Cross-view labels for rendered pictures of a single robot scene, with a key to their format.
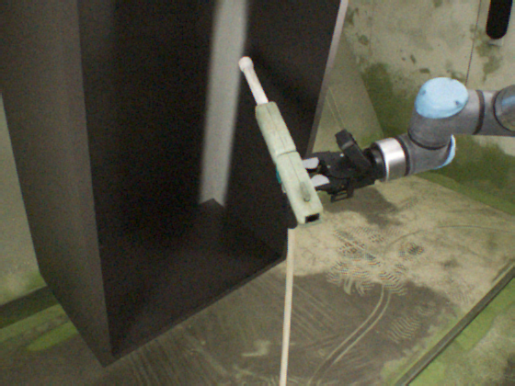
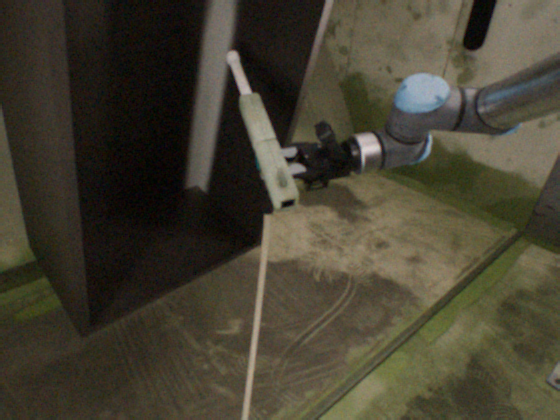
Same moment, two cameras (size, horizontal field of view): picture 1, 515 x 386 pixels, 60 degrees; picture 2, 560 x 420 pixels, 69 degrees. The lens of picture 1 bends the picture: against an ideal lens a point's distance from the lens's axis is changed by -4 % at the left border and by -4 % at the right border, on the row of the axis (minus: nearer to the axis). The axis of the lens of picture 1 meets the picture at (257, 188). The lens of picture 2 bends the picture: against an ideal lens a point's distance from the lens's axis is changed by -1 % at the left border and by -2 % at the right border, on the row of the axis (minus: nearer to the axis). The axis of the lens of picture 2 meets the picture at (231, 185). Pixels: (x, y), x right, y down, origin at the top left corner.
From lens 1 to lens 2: 0.08 m
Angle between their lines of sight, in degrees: 1
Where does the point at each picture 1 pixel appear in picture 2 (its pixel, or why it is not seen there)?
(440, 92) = (421, 87)
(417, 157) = (393, 152)
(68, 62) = (51, 29)
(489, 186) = (455, 190)
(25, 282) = (18, 254)
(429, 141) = (407, 136)
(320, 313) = (290, 297)
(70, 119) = (53, 89)
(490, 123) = (471, 120)
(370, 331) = (336, 317)
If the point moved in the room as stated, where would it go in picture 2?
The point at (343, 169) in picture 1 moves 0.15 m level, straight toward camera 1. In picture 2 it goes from (320, 159) to (315, 194)
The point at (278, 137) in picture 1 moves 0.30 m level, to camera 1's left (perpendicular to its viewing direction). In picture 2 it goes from (259, 126) to (119, 120)
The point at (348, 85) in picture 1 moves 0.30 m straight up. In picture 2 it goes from (326, 91) to (333, 45)
